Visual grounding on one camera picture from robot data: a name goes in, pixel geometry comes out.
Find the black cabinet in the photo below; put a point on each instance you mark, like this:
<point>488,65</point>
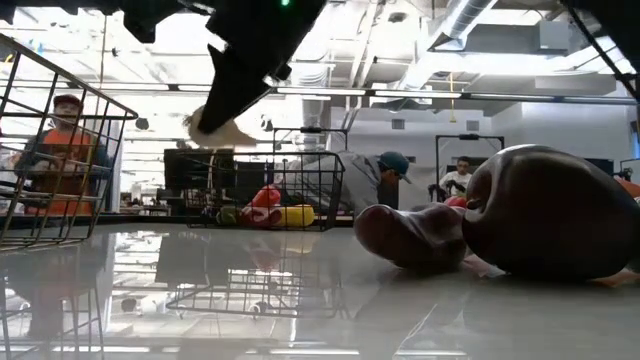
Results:
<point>195,170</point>

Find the dark purple eggplant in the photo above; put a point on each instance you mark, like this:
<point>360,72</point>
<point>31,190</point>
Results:
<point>410,235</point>

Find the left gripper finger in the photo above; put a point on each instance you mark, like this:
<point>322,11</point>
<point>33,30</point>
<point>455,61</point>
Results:
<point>230,95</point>

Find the person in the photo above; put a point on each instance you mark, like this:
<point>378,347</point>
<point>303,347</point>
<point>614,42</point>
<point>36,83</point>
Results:
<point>360,177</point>
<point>62,150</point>
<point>457,177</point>

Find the black gantry frame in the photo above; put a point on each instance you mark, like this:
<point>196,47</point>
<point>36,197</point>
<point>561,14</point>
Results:
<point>310,130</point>
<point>470,136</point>

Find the large dark red vegetable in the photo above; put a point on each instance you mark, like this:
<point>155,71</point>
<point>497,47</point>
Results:
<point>545,215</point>

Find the silver ventilation duct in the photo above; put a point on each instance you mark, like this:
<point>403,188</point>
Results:
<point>314,120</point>
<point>465,17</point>

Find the orange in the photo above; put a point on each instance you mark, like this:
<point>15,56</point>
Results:
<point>631,188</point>

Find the red apple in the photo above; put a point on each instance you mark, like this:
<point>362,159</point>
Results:
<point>456,202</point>

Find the white garlic bulb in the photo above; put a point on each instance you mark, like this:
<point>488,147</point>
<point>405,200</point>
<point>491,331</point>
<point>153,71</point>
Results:
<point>235,136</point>

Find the yellow vegetable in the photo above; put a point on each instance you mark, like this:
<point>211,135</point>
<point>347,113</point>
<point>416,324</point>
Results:
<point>297,216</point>

